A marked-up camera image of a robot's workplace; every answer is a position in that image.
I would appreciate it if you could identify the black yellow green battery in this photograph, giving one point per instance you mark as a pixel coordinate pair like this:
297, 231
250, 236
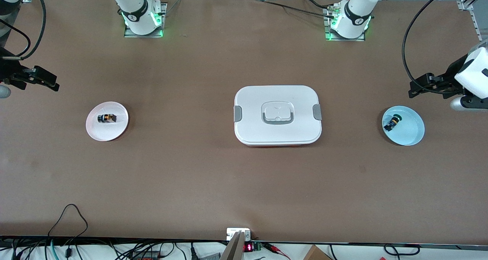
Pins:
389, 124

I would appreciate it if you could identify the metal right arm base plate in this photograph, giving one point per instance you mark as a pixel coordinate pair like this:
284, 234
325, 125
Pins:
131, 35

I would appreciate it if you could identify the light blue round plate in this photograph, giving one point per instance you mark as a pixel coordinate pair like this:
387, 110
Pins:
411, 130

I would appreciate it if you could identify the red clip leads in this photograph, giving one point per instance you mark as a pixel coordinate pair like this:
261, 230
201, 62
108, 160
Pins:
276, 248

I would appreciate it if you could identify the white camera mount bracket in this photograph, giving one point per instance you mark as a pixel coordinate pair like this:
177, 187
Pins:
232, 233

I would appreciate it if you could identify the brown cardboard box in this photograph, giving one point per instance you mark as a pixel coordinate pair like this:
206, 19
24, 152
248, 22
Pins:
316, 254

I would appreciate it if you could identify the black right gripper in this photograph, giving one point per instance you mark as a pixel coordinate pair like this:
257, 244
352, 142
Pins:
8, 67

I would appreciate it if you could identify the red digit display module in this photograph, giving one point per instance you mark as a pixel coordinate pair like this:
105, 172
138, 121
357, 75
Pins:
248, 247

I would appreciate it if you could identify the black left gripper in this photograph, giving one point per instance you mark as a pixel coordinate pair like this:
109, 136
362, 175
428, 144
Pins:
452, 77

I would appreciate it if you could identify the white box with grey clips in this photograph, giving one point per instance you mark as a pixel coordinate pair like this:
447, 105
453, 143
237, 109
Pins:
251, 100

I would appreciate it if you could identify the pink round plate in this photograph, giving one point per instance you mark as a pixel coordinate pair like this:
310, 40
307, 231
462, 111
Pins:
103, 132

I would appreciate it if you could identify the aluminium camera mount profile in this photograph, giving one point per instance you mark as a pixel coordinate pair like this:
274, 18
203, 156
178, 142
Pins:
234, 250

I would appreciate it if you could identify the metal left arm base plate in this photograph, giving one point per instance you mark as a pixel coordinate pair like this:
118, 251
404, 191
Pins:
331, 39

